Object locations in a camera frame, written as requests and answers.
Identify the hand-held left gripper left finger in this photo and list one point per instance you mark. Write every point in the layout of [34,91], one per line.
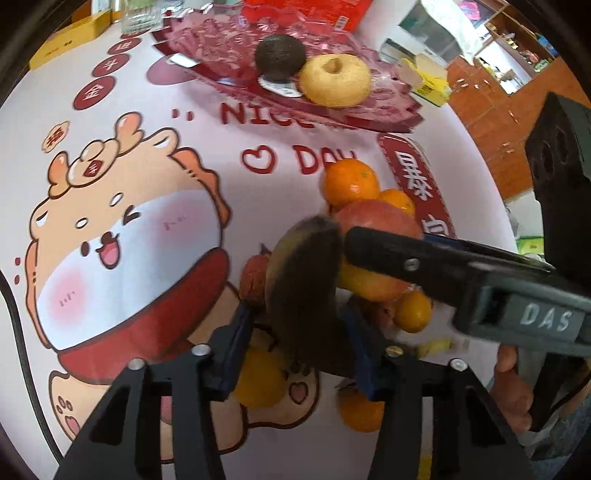
[233,350]

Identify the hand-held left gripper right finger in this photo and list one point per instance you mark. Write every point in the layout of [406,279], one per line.
[367,364]

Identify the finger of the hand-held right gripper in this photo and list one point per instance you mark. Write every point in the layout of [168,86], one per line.
[406,261]
[489,254]

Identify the red apple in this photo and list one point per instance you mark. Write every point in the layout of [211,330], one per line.
[378,221]

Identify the red lychee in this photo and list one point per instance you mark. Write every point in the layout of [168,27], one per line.
[251,279]

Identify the dark green avocado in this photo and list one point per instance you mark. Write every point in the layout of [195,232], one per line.
[279,57]
[300,286]

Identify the person's right hand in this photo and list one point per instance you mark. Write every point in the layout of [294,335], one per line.
[510,392]

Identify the small orange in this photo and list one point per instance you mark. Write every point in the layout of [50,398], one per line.
[360,413]
[413,314]
[258,378]
[398,201]

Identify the large orange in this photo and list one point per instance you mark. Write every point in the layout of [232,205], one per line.
[348,182]

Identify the wooden shelf cabinet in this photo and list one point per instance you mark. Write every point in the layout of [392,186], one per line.
[489,120]

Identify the yellow cardboard box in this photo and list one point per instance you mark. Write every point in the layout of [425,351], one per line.
[69,39]
[431,85]

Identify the yellow pear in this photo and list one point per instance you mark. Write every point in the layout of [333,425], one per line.
[337,85]

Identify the white countertop appliance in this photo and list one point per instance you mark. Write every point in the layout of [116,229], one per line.
[434,32]

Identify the red snack package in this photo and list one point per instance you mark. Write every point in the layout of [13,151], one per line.
[314,11]

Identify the clear drinking glass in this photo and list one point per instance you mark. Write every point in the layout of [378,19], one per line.
[141,18]

